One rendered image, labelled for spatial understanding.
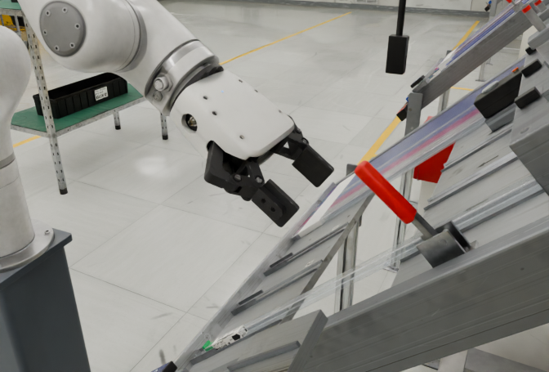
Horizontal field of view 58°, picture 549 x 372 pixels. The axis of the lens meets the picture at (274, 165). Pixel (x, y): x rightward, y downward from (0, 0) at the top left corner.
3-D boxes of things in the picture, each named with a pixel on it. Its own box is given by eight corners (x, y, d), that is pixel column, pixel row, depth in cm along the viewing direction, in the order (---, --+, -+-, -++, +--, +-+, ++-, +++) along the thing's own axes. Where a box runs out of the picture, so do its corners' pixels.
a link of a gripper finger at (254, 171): (218, 147, 46) (261, 186, 46) (241, 129, 50) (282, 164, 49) (204, 167, 47) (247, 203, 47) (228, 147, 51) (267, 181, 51)
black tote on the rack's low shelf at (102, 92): (57, 119, 269) (53, 100, 264) (35, 114, 276) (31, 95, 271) (129, 91, 315) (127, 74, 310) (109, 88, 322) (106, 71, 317)
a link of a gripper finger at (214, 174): (185, 151, 44) (232, 192, 44) (227, 121, 51) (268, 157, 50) (180, 159, 45) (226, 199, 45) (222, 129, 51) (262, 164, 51)
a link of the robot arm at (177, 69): (162, 49, 46) (185, 70, 46) (214, 33, 53) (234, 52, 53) (131, 111, 51) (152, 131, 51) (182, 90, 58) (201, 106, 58)
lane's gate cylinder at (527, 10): (538, 33, 36) (519, 8, 36) (539, 32, 36) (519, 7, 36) (546, 28, 35) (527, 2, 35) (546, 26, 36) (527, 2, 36)
